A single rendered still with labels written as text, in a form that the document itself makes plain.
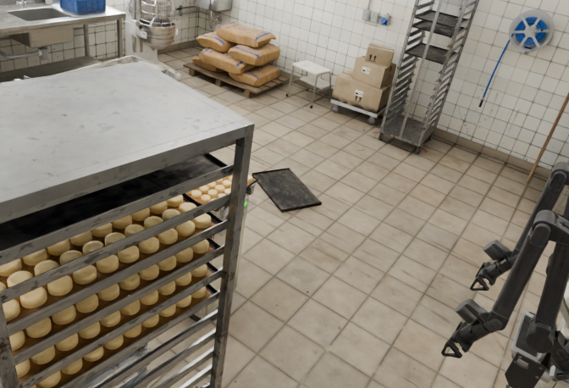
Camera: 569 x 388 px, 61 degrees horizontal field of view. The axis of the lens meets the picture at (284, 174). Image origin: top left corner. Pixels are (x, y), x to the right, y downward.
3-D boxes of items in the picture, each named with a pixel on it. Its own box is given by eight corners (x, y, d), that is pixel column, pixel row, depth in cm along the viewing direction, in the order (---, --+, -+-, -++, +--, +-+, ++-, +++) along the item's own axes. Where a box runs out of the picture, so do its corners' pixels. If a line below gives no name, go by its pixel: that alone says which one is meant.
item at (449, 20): (431, 11, 527) (432, 9, 526) (467, 20, 512) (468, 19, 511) (415, 18, 481) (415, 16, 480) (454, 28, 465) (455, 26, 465)
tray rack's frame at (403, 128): (394, 121, 600) (439, -31, 510) (434, 135, 581) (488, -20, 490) (376, 137, 551) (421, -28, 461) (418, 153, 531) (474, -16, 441)
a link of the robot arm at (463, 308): (504, 327, 155) (509, 312, 162) (476, 300, 157) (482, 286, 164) (477, 342, 163) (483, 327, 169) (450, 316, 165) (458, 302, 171)
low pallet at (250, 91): (182, 72, 648) (183, 64, 643) (219, 61, 710) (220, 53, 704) (255, 101, 602) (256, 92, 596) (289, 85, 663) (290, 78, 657)
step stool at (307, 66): (332, 102, 637) (339, 69, 614) (311, 108, 607) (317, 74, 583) (306, 90, 661) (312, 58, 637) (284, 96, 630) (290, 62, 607)
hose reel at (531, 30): (517, 116, 531) (561, 14, 475) (515, 120, 518) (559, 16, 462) (480, 104, 548) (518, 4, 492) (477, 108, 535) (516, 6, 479)
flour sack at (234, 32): (212, 36, 624) (212, 24, 615) (229, 31, 657) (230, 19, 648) (259, 52, 599) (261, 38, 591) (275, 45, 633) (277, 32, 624)
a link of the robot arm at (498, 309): (555, 230, 135) (560, 214, 143) (533, 222, 137) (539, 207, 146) (500, 337, 156) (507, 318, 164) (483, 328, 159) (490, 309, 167)
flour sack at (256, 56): (254, 69, 588) (256, 55, 580) (226, 58, 603) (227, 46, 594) (283, 57, 645) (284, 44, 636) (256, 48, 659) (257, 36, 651)
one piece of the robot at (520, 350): (549, 356, 193) (574, 318, 182) (538, 405, 172) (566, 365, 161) (509, 335, 200) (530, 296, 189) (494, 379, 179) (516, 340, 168)
